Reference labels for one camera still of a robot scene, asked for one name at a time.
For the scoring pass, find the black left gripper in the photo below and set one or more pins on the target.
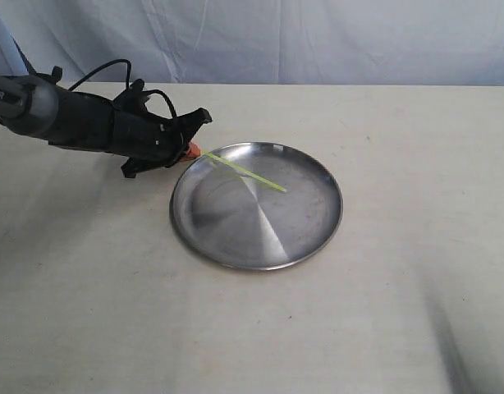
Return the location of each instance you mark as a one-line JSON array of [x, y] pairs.
[[150, 141]]

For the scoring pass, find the thin yellow-green glow stick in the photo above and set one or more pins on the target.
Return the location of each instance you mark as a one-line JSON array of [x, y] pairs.
[[244, 171]]

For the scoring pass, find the left robot arm black grey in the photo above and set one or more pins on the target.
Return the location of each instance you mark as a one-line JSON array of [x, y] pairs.
[[37, 107]]

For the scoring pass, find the round stainless steel plate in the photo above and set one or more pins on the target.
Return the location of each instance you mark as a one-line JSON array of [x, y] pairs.
[[238, 222]]

